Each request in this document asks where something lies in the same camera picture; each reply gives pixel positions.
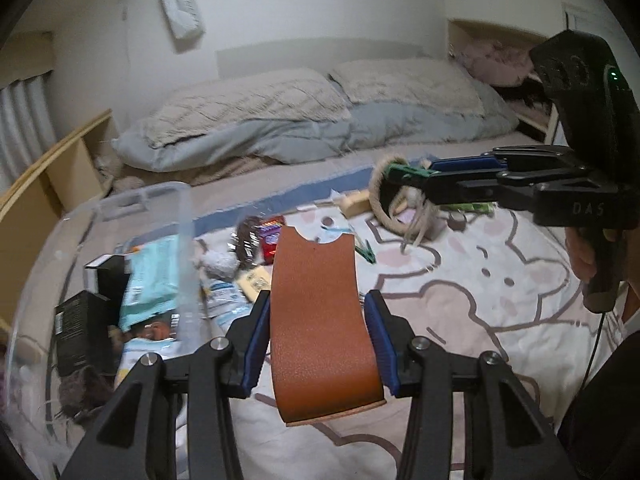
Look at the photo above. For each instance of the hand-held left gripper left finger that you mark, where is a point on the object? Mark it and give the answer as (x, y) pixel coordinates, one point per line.
(256, 340)

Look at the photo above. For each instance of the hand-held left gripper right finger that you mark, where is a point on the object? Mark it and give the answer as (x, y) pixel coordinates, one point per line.
(385, 345)

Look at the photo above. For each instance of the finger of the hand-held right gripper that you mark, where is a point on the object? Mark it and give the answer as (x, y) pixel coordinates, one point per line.
(465, 164)
(465, 187)

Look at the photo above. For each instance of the dark green clothespin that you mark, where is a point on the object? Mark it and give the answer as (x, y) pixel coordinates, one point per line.
(405, 172)

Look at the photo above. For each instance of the brown leather case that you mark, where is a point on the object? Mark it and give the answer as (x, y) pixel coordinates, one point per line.
(320, 320)

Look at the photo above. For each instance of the white blue medicine sachet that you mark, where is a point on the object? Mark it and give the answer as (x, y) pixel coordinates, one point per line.
(142, 357)

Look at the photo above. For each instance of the light blue wet wipes packet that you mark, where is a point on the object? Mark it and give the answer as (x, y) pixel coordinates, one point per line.
(150, 280)

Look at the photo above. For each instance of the clear plastic storage box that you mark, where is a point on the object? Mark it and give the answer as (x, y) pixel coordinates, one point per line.
(185, 220)

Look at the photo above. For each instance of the person's right hand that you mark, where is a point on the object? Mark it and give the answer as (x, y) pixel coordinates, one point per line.
(579, 252)

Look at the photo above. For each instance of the green spotted pouch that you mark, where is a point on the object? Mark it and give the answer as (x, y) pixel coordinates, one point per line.
(475, 206)

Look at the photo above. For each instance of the small blue white sachet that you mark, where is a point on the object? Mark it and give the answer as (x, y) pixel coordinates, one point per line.
(227, 307)
(220, 292)

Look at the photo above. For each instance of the cream wrapped bar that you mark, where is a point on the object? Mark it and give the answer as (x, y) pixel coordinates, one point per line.
(254, 279)

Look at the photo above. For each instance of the white crumpled tissue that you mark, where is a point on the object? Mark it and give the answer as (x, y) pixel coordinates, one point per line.
(217, 265)

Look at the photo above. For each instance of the beige fuzzy pouch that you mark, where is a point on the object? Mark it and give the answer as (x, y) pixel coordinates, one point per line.
(375, 192)

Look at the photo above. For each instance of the teal clothespin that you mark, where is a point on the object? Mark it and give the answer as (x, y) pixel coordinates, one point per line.
(366, 252)

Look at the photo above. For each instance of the pink cloth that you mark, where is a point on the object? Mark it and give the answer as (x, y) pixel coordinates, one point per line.
(495, 60)

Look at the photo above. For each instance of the dark foil packet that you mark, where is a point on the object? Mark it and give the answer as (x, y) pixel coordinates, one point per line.
(246, 240)

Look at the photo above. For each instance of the red snack packet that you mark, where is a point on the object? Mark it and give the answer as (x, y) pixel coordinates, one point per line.
(271, 240)

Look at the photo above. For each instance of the clear snack bag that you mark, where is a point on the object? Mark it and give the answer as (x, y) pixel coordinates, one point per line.
(152, 332)

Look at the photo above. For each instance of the wooden block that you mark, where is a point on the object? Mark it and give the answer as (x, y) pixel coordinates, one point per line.
(356, 204)

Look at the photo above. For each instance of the pink cartoon printed blanket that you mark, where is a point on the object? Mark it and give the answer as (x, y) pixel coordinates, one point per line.
(500, 310)

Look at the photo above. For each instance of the black box with white edge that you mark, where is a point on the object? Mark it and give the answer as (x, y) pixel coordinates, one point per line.
(107, 272)

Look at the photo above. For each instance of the tan blanket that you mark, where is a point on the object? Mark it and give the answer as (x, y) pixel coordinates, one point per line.
(210, 172)

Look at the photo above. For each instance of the black cardboard box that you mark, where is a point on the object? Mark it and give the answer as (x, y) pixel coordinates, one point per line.
(82, 330)

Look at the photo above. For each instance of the dark brown fuzzy item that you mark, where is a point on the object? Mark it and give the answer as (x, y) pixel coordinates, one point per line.
(85, 390)

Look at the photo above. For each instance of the beige plush toy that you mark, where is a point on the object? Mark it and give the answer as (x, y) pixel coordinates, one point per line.
(107, 167)

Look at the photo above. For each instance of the person's dark clothing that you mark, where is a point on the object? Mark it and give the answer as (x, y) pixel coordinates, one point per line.
(610, 410)

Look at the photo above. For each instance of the wooden bedside shelf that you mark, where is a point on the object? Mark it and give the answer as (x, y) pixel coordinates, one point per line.
(75, 160)

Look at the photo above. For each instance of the grey curtain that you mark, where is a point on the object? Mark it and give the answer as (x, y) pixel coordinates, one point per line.
(20, 125)

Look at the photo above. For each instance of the wooden wall niche shelf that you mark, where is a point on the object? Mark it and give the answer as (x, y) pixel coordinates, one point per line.
(500, 27)

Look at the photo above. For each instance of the white wall-hung pouch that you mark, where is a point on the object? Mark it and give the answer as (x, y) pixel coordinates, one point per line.
(182, 10)

